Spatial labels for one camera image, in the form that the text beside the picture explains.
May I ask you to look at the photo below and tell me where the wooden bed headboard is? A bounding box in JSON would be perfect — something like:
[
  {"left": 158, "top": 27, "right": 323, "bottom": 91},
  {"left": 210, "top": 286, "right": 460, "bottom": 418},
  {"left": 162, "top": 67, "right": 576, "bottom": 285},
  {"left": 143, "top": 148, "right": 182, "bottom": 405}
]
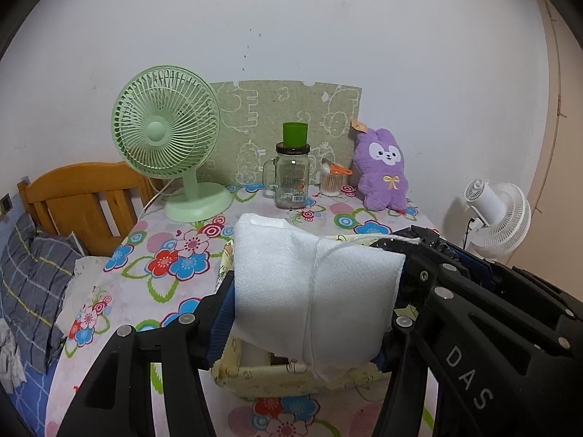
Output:
[{"left": 17, "top": 161, "right": 165, "bottom": 258}]

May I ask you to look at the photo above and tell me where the grey plaid bedding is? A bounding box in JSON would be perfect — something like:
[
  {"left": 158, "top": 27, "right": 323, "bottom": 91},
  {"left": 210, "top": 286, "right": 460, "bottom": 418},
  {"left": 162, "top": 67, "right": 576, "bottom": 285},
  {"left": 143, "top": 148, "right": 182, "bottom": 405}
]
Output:
[{"left": 0, "top": 212, "right": 89, "bottom": 374}]

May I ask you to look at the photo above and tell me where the green printed board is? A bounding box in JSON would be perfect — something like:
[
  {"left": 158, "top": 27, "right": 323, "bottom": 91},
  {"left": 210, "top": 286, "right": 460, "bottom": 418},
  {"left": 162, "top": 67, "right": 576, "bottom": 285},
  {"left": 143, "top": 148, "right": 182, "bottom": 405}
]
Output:
[{"left": 198, "top": 80, "right": 363, "bottom": 187}]

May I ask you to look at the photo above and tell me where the glass jar mug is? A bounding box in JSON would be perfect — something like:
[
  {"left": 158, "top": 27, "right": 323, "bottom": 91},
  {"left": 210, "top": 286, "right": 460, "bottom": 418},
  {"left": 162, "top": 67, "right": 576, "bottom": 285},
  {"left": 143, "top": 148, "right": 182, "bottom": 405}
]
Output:
[{"left": 262, "top": 143, "right": 313, "bottom": 211}]

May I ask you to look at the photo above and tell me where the beige door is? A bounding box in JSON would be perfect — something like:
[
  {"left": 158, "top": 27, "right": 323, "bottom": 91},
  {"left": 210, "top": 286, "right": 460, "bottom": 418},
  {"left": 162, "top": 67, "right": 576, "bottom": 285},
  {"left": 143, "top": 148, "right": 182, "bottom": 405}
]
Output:
[{"left": 524, "top": 0, "right": 583, "bottom": 301}]

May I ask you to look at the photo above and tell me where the white cloth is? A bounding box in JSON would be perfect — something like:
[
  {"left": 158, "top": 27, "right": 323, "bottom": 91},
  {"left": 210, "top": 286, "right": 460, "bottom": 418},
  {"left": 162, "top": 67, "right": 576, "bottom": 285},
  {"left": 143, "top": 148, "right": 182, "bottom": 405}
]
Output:
[{"left": 58, "top": 256, "right": 112, "bottom": 335}]

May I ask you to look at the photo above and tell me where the purple plush rabbit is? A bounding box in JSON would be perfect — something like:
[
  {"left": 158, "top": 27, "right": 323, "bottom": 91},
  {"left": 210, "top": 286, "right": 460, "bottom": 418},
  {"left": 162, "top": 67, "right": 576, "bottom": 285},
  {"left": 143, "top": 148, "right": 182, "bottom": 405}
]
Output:
[{"left": 350, "top": 119, "right": 409, "bottom": 212}]

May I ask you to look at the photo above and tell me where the floral tablecloth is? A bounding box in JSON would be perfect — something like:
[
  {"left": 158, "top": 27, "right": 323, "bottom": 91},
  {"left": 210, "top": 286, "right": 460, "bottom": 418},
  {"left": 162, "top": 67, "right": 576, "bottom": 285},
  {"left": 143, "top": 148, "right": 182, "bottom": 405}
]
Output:
[{"left": 46, "top": 182, "right": 440, "bottom": 437}]

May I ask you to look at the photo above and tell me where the cotton swab jar orange lid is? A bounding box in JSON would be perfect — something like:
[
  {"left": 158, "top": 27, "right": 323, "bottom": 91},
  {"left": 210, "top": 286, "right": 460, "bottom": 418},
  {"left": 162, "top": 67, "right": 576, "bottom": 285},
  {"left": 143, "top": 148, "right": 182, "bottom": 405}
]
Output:
[{"left": 320, "top": 158, "right": 353, "bottom": 198}]

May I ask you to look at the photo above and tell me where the white towel bundle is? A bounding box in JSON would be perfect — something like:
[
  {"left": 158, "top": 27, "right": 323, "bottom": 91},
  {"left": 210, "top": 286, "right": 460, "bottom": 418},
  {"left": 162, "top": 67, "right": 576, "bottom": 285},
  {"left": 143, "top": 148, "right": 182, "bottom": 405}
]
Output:
[{"left": 231, "top": 213, "right": 407, "bottom": 383}]

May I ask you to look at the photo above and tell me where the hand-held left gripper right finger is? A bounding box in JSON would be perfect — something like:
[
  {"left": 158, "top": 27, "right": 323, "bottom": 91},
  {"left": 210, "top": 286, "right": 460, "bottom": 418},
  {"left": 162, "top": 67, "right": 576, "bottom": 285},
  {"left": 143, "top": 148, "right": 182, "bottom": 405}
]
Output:
[{"left": 371, "top": 305, "right": 440, "bottom": 437}]

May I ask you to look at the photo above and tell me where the white standing fan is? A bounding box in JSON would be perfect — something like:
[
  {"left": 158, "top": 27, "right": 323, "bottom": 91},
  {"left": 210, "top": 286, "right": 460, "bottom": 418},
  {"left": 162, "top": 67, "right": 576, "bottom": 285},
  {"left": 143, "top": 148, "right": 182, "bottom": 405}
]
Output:
[{"left": 463, "top": 178, "right": 532, "bottom": 260}]

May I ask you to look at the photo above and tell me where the white fan cable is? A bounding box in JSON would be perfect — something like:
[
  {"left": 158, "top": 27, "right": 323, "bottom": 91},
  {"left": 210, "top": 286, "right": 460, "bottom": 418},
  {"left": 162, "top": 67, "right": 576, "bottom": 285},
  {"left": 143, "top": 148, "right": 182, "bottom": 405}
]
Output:
[{"left": 139, "top": 177, "right": 178, "bottom": 219}]

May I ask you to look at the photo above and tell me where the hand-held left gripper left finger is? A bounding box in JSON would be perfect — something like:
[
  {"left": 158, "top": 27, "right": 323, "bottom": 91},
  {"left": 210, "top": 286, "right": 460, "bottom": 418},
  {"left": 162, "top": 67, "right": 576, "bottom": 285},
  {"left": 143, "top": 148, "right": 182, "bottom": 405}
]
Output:
[{"left": 46, "top": 271, "right": 238, "bottom": 437}]

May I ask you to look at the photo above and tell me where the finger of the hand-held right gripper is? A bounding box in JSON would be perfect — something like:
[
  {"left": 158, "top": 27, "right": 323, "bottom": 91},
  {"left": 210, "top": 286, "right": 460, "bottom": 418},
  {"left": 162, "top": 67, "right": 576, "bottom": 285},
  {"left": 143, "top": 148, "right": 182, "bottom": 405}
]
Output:
[
  {"left": 370, "top": 236, "right": 474, "bottom": 324},
  {"left": 407, "top": 224, "right": 583, "bottom": 319}
]

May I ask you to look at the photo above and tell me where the green desk fan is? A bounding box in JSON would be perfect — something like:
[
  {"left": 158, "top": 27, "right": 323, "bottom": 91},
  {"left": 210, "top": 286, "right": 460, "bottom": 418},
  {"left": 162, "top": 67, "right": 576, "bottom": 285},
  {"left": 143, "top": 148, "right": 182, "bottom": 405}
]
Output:
[{"left": 111, "top": 65, "right": 234, "bottom": 224}]

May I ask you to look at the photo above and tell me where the yellow fabric storage box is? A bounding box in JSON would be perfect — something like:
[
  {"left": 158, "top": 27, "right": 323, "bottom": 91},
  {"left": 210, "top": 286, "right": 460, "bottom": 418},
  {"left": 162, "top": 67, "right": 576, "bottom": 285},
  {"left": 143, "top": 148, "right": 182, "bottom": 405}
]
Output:
[{"left": 210, "top": 232, "right": 411, "bottom": 401}]

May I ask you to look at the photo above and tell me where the green plastic cup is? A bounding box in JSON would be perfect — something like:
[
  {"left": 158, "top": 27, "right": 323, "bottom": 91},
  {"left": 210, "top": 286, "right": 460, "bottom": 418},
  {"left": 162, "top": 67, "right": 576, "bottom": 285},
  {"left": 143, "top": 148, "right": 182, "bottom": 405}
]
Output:
[{"left": 282, "top": 122, "right": 308, "bottom": 147}]

